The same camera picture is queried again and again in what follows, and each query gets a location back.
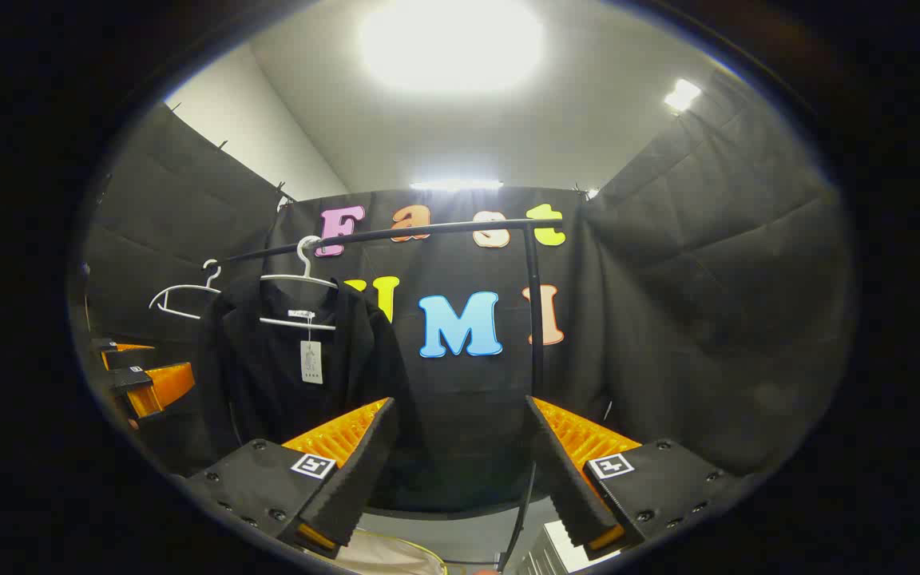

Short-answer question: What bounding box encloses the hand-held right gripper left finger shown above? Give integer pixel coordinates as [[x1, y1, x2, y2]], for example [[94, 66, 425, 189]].
[[183, 397, 399, 560]]

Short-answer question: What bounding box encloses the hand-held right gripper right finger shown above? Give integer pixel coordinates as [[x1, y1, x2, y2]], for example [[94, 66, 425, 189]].
[[524, 395, 742, 560]]

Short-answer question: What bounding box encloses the grey ribbed laundry hamper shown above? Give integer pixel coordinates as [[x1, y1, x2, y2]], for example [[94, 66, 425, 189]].
[[512, 519, 598, 575]]

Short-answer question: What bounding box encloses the black knit garment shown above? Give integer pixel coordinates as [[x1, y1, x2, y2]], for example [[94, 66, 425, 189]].
[[196, 276, 413, 472]]

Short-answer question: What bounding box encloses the white plastic clothes hanger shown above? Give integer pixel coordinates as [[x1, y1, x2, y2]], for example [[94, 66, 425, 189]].
[[148, 259, 226, 321], [259, 235, 339, 332]]

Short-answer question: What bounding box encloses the black metal clothes rack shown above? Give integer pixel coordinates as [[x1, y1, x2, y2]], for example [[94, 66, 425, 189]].
[[220, 217, 549, 569]]

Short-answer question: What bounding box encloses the beige cloth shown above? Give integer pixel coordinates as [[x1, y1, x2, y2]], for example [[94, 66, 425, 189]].
[[331, 531, 450, 575]]

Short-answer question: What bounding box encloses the black backdrop cloth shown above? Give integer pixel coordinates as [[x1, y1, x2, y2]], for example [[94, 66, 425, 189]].
[[81, 68, 856, 516]]

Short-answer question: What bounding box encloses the ceiling strip light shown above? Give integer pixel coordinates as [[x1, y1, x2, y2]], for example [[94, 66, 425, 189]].
[[410, 179, 504, 192]]

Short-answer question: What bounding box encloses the small ceiling lamp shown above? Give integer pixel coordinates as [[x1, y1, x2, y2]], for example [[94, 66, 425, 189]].
[[663, 77, 703, 113]]

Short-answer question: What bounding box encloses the large round ceiling lamp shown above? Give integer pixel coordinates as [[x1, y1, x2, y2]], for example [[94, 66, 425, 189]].
[[359, 0, 545, 93]]

